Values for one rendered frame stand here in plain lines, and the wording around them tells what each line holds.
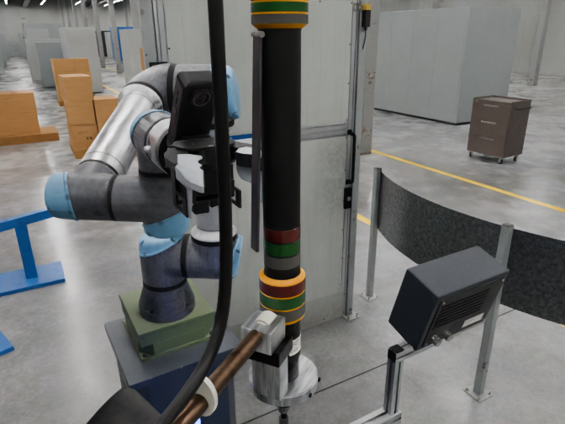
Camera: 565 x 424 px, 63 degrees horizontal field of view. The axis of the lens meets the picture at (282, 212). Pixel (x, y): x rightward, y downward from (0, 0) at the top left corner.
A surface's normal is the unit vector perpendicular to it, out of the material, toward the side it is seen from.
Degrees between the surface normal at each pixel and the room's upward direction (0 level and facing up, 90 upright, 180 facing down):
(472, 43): 90
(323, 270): 90
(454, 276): 15
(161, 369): 0
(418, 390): 0
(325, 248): 90
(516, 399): 0
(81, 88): 90
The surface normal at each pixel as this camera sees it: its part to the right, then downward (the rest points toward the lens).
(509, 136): 0.53, 0.30
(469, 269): 0.12, -0.82
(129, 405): 0.55, -0.77
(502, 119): -0.85, 0.19
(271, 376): -0.43, 0.33
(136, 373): -0.01, -0.93
